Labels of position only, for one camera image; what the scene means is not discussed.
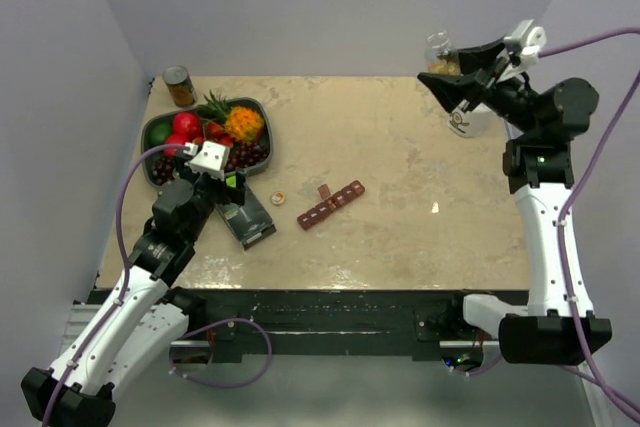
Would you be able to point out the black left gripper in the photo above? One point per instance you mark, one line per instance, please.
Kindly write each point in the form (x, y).
(228, 194)

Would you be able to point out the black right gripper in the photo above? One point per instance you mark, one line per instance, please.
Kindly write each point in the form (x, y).
(469, 84)

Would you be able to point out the clear pill bottle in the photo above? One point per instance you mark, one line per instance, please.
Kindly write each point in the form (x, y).
(440, 56)

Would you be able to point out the orange white bottle cap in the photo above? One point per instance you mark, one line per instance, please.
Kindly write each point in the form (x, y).
(278, 198)

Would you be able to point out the red weekly pill organizer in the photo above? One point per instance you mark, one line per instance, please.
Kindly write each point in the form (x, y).
(330, 203)

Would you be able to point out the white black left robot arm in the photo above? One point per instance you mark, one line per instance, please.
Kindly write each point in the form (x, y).
(141, 316)

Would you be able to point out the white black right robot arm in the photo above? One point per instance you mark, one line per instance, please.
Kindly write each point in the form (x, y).
(558, 325)

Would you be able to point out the green small box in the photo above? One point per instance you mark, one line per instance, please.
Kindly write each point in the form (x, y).
(231, 181)

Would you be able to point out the dark red grape bunch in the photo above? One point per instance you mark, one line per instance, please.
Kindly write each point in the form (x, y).
(161, 169)

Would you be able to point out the black razor stand box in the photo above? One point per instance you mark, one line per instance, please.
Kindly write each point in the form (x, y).
(250, 223)

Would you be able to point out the strawberry pile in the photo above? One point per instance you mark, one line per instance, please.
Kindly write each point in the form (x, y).
(212, 131)

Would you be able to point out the red apple lower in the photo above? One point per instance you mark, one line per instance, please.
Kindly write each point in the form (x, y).
(174, 139)

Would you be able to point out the red apple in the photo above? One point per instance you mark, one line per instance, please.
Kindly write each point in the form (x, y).
(174, 139)
(186, 124)

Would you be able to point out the red apple upper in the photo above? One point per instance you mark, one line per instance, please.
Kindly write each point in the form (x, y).
(186, 124)

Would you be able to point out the orange spiky fruit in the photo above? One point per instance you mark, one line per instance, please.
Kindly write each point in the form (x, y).
(244, 124)

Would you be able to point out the green lime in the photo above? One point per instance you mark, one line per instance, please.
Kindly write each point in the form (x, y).
(159, 134)

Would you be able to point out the dark grey fruit tray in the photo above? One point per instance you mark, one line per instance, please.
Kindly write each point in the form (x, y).
(214, 108)

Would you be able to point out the tin can yellow label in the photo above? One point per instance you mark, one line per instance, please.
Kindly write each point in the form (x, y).
(180, 86)

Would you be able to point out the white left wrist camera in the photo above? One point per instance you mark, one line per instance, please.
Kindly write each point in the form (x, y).
(208, 158)

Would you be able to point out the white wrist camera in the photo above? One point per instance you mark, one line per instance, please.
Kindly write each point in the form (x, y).
(524, 43)
(208, 158)

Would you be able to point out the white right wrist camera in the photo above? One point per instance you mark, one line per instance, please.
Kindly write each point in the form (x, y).
(524, 43)

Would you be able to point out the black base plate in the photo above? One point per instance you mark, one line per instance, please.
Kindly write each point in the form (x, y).
(232, 324)

